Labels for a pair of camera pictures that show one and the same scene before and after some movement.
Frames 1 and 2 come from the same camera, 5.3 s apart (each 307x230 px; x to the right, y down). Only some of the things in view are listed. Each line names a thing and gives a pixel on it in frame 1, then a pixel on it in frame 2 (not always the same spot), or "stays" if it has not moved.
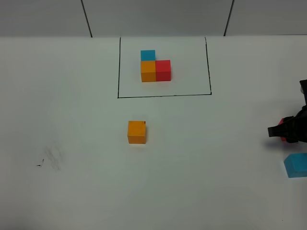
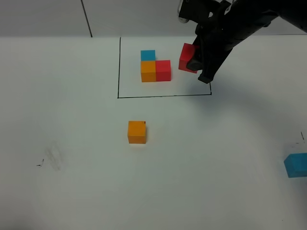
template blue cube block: x=147 y=55 stays
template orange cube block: x=148 y=71 stays
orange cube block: x=136 y=132 stays
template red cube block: x=163 y=70 stays
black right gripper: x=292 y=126 to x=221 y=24
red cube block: x=283 y=138 to x=187 y=52
